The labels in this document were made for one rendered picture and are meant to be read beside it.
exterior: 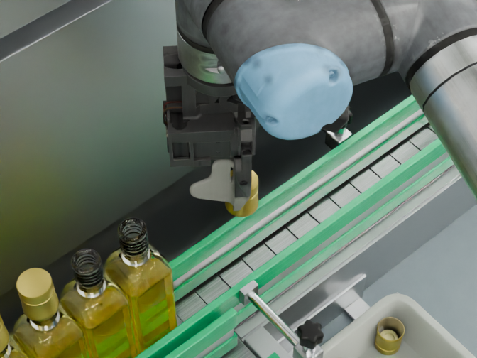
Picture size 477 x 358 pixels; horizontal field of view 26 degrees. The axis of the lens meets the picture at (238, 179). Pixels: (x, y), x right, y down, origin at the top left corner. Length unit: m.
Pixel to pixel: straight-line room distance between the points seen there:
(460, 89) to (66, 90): 0.43
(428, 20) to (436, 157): 0.60
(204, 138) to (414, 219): 0.53
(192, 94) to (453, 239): 0.70
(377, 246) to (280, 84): 0.67
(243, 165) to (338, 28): 0.24
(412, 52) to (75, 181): 0.48
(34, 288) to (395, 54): 0.42
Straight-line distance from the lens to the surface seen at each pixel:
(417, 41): 0.79
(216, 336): 1.20
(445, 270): 1.51
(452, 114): 0.77
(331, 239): 1.31
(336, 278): 1.35
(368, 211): 1.33
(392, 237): 1.40
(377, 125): 1.37
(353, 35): 0.77
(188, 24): 0.85
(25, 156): 1.07
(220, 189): 1.02
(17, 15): 0.96
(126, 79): 1.09
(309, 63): 0.73
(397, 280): 1.48
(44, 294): 1.00
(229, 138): 0.95
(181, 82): 0.91
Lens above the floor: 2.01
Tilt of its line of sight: 53 degrees down
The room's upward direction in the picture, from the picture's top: straight up
